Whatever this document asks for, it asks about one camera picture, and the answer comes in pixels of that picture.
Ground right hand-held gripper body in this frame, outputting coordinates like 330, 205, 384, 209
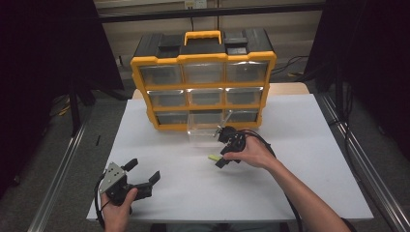
213, 119, 247, 148

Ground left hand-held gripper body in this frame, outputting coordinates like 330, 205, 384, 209
98, 161, 153, 207

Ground clear plastic drawer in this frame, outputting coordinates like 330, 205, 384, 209
187, 110, 227, 148

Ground yellow black organizer cabinet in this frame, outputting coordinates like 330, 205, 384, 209
130, 28, 278, 131

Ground person's right hand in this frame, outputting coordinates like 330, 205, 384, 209
222, 136, 278, 170

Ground person's left hand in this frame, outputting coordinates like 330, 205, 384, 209
101, 188, 139, 230

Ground black metal stand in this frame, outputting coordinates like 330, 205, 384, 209
68, 80, 82, 137

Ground set of clear drawers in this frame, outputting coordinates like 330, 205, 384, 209
138, 61, 269, 125

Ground black horizontal bar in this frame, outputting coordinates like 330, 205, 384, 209
98, 3, 325, 23

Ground black curtain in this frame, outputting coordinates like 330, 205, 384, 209
304, 0, 410, 162
0, 0, 125, 201

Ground left hand-held gripper cable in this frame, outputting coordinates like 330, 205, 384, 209
93, 173, 107, 230

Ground hand-held gripper cable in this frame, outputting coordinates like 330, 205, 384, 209
238, 129, 304, 232
93, 173, 107, 230

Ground right hand-held gripper cable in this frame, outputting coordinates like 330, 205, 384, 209
238, 129, 304, 232

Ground metal floor rail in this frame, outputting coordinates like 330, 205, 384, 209
317, 93, 410, 232
27, 105, 95, 232

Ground black floor cables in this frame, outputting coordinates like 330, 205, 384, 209
270, 55, 309, 78

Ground white wall outlet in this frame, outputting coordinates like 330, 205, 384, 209
184, 0, 208, 10

